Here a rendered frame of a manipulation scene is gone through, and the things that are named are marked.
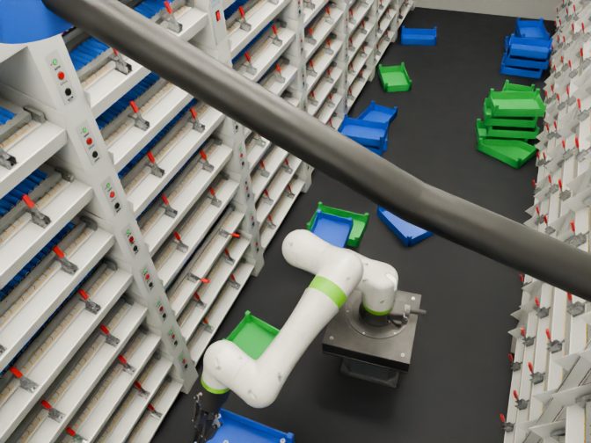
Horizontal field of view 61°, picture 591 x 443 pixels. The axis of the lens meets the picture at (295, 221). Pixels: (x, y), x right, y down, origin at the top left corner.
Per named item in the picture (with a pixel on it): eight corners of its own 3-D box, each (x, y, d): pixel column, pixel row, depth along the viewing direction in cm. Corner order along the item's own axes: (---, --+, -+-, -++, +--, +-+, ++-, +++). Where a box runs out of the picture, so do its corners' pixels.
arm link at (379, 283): (367, 282, 208) (368, 250, 195) (400, 299, 200) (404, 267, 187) (350, 303, 200) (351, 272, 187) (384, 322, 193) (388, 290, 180)
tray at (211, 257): (244, 219, 236) (246, 206, 229) (174, 322, 197) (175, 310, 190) (206, 200, 237) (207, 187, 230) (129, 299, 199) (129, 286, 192)
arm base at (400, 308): (426, 305, 205) (427, 296, 201) (422, 336, 194) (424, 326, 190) (361, 294, 211) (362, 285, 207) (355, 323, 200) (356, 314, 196)
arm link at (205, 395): (192, 375, 145) (208, 399, 139) (226, 363, 152) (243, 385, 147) (188, 389, 147) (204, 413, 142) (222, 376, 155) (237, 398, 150)
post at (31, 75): (198, 375, 227) (51, 11, 111) (187, 394, 221) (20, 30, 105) (161, 361, 233) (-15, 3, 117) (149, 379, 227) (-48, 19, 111)
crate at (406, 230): (437, 233, 279) (439, 223, 274) (407, 247, 273) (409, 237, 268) (404, 202, 299) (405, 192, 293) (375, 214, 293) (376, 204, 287)
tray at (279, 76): (295, 75, 254) (302, 52, 243) (242, 143, 216) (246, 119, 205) (260, 58, 256) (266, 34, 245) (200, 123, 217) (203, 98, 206)
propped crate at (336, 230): (336, 273, 264) (334, 267, 257) (301, 263, 270) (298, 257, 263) (353, 224, 275) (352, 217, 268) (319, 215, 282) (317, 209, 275)
